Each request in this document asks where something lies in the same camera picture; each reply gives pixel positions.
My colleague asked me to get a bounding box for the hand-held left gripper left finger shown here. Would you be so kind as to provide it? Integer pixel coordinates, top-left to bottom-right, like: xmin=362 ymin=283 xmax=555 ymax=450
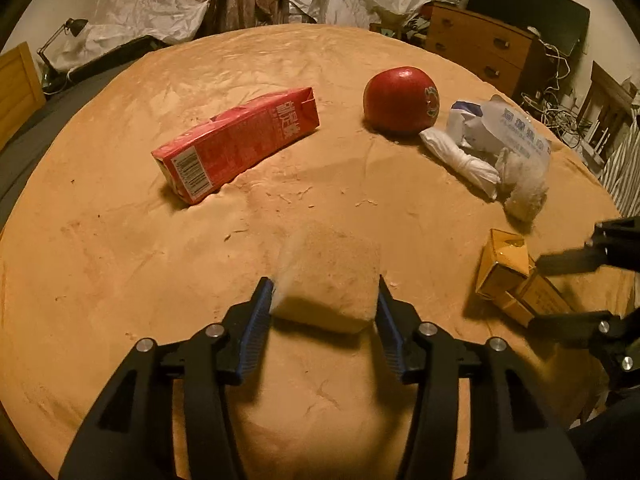
xmin=59 ymin=276 xmax=275 ymax=480

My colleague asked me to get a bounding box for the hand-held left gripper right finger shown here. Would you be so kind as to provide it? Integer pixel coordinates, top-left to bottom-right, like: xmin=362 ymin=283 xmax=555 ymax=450
xmin=376 ymin=274 xmax=586 ymax=480

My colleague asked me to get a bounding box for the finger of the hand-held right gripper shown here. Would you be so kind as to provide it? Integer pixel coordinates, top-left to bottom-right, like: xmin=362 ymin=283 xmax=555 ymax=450
xmin=527 ymin=305 xmax=640 ymax=391
xmin=537 ymin=216 xmax=640 ymax=277

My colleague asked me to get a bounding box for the orange cardboard box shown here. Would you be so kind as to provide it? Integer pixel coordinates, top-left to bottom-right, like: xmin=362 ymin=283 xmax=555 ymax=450
xmin=492 ymin=270 xmax=576 ymax=328

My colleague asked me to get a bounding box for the beige sponge block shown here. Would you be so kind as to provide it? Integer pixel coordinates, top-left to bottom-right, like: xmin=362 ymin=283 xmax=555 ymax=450
xmin=270 ymin=222 xmax=383 ymax=335

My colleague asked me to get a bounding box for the person's right forearm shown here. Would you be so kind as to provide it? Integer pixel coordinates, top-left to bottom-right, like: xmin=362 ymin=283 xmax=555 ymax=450
xmin=567 ymin=385 xmax=640 ymax=480

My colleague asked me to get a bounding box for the small yellow cardboard box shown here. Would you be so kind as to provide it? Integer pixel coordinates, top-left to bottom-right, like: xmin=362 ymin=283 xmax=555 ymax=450
xmin=475 ymin=228 xmax=532 ymax=302

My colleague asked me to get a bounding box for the striped shirt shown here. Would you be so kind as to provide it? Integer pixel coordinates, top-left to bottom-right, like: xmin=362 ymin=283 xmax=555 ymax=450
xmin=599 ymin=110 xmax=640 ymax=218

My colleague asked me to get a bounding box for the clear bag of fluff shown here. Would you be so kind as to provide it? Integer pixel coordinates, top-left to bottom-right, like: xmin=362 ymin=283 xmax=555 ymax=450
xmin=446 ymin=95 xmax=552 ymax=223

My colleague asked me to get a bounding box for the twisted white tissue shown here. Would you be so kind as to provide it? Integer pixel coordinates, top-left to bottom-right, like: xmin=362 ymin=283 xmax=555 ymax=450
xmin=419 ymin=127 xmax=501 ymax=200

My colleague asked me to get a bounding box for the brown slatted chair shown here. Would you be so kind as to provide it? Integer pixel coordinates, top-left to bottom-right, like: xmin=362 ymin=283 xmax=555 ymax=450
xmin=575 ymin=60 xmax=639 ymax=162

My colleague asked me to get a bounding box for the red drink carton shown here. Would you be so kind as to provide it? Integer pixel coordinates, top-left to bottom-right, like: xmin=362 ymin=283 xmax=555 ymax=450
xmin=151 ymin=86 xmax=321 ymax=206

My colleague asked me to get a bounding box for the wooden dresser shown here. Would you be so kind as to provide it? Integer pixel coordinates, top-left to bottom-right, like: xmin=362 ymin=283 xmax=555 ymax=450
xmin=425 ymin=2 xmax=551 ymax=102

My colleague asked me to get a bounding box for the red apple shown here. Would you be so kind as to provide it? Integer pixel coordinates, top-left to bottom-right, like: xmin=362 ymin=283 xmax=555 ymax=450
xmin=363 ymin=66 xmax=440 ymax=134

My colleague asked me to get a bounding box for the black monitor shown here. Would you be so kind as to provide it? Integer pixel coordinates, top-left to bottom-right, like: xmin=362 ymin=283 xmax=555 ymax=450
xmin=467 ymin=0 xmax=591 ymax=58

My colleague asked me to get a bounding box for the dark grey bed sheet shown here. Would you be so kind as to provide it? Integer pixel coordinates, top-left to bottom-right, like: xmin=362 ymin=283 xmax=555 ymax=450
xmin=0 ymin=60 xmax=121 ymax=233

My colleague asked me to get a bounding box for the dark desk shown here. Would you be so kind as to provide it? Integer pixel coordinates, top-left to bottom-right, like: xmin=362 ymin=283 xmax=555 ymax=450
xmin=65 ymin=35 xmax=171 ymax=84

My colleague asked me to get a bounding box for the wooden headboard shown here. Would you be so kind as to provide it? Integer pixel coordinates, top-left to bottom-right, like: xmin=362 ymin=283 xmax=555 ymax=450
xmin=0 ymin=42 xmax=47 ymax=151

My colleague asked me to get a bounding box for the black desk lamp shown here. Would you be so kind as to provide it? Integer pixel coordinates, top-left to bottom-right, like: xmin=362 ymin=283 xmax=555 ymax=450
xmin=36 ymin=18 xmax=90 ymax=93

